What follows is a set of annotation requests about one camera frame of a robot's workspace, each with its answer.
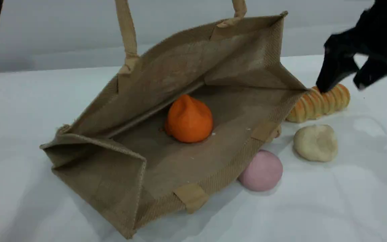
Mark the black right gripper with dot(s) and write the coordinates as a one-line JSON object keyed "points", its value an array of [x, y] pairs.
{"points": [[386, 30]]}

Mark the cream egg yolk pastry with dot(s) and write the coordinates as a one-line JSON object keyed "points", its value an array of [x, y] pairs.
{"points": [[315, 144]]}

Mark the orange fruit with stem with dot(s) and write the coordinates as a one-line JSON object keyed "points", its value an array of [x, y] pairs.
{"points": [[189, 121]]}

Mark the brown jute tote bag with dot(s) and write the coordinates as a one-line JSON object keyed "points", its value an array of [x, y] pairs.
{"points": [[166, 67]]}

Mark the striped golden bread roll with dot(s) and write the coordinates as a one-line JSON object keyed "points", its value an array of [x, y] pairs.
{"points": [[324, 102]]}

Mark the pink round bun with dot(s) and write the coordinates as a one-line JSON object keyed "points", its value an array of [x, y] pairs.
{"points": [[264, 173]]}

